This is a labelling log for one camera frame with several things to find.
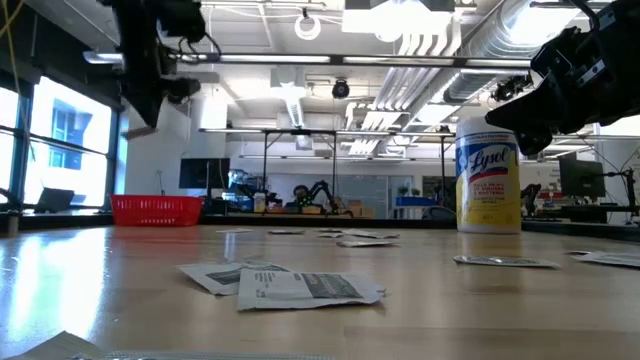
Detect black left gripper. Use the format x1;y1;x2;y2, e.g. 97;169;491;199
112;19;169;129

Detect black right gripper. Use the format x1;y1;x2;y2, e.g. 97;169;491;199
484;24;640;157

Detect silver foil towelette packet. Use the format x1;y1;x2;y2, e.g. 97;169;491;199
452;254;561;270

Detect white drug facts packet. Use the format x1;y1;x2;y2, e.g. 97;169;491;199
565;249;640;269

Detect black monitor on arm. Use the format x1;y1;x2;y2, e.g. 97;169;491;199
558;151;608;202

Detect Lysol wipes canister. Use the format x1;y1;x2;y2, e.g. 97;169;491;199
454;117;523;235

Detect red plastic basket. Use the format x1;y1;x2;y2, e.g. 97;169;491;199
109;194;204;228

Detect dark open laptop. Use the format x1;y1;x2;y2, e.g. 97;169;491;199
33;187;76;214

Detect blue storage bin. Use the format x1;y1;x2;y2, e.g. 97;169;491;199
395;195;442;208

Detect person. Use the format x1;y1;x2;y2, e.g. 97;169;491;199
285;184;312;208

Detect white towelette packet grey band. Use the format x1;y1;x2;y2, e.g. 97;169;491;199
236;269;387;313
176;258;292;297

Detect cardboard boxes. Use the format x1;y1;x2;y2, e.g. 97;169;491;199
349;199;376;219

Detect white packet grey print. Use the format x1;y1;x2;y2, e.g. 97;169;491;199
7;330;109;360

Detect black ceiling camera cluster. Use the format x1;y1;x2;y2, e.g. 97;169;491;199
491;73;534;103

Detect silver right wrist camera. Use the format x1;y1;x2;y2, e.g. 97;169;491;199
574;58;609;87

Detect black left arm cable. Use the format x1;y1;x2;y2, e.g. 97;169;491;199
177;30;223;64

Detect silver ventilation duct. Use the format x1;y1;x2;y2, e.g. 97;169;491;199
442;0;584;104

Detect black wall monitor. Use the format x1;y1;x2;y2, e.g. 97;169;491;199
178;157;232;190

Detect yellow hanging cable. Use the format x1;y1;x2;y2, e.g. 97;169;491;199
0;0;26;109

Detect white cable coil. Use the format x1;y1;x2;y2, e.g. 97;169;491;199
293;13;322;42

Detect black overhead frame bar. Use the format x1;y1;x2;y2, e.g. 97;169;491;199
82;49;534;70

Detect black table edge frame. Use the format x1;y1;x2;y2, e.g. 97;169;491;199
0;212;640;242

